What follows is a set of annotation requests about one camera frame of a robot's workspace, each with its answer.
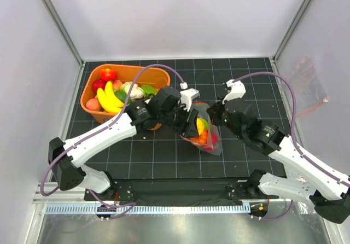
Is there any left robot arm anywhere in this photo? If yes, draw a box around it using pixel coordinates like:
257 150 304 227
49 86 200 200

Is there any clear zip bag red zipper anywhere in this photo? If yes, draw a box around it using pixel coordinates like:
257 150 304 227
181 102 222 156

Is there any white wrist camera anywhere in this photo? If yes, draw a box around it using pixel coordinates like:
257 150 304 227
180 82 200 112
222 79 246 104

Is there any orange plastic basket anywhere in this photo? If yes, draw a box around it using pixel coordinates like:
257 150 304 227
80 64 171 124

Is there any orange yellow mango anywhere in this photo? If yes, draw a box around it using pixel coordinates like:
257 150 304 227
196 118 209 135

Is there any slotted cable duct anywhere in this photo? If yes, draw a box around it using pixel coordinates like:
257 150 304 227
45 202 250 215

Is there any green bell pepper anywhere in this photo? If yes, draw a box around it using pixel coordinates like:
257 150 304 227
114 90 126 103

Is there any white cauliflower toy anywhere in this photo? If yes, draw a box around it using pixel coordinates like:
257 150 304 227
120 82 145 100

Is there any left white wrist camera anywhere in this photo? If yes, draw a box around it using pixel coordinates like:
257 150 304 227
180 82 200 112

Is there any pink peach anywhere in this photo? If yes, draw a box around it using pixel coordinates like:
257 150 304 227
85 98 101 112

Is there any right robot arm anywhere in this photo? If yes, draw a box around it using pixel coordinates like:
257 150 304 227
207 98 349 224

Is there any yellow banana bunch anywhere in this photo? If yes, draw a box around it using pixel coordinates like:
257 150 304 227
97 81 124 114

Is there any red apple toy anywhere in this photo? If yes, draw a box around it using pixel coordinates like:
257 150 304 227
92 80 107 92

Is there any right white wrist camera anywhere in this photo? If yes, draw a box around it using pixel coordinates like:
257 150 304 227
222 79 246 104

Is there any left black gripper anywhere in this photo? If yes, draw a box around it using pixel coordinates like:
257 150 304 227
159 101 199 138

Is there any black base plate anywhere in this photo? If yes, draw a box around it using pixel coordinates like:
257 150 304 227
97 178 267 207

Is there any red bell pepper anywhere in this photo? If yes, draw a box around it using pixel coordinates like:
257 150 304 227
204 134 218 152

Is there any red orange tomato toy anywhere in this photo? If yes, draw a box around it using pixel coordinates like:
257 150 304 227
100 68 118 82

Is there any small orange pumpkin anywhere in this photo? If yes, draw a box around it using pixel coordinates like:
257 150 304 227
190 130 209 144

